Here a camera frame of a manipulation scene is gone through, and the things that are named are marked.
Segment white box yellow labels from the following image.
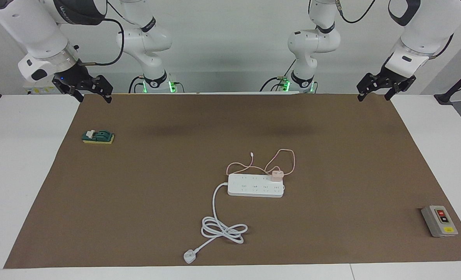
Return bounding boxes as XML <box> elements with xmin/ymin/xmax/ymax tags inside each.
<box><xmin>26</xmin><ymin>82</ymin><xmax>65</xmax><ymax>95</ymax></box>

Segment white power cord with plug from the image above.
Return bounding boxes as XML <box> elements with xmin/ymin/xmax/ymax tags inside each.
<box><xmin>184</xmin><ymin>183</ymin><xmax>248</xmax><ymax>264</ymax></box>

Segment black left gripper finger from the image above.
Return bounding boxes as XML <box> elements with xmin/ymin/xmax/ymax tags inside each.
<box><xmin>357</xmin><ymin>74</ymin><xmax>375</xmax><ymax>102</ymax></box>
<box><xmin>385</xmin><ymin>84</ymin><xmax>403</xmax><ymax>101</ymax></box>

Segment brown table mat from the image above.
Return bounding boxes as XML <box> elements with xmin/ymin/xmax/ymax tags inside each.
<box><xmin>4</xmin><ymin>93</ymin><xmax>461</xmax><ymax>269</ymax></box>

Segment grey push button box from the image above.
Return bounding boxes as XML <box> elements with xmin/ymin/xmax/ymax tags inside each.
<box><xmin>421</xmin><ymin>205</ymin><xmax>459</xmax><ymax>238</ymax></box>

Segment black base cable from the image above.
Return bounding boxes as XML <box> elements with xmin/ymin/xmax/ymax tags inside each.
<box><xmin>259</xmin><ymin>58</ymin><xmax>297</xmax><ymax>92</ymax></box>
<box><xmin>128</xmin><ymin>75</ymin><xmax>145</xmax><ymax>94</ymax></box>

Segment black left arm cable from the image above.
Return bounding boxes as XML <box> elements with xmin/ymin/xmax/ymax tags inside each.
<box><xmin>337</xmin><ymin>0</ymin><xmax>454</xmax><ymax>61</ymax></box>

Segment white power strip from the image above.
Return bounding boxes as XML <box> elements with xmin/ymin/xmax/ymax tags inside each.
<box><xmin>227</xmin><ymin>173</ymin><xmax>285</xmax><ymax>198</ymax></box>

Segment green knife switch yellow base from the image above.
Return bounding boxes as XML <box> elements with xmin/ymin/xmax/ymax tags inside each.
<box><xmin>82</xmin><ymin>129</ymin><xmax>115</xmax><ymax>145</ymax></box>

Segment pink charging cable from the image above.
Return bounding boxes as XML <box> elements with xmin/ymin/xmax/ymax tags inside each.
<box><xmin>226</xmin><ymin>149</ymin><xmax>296</xmax><ymax>176</ymax></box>

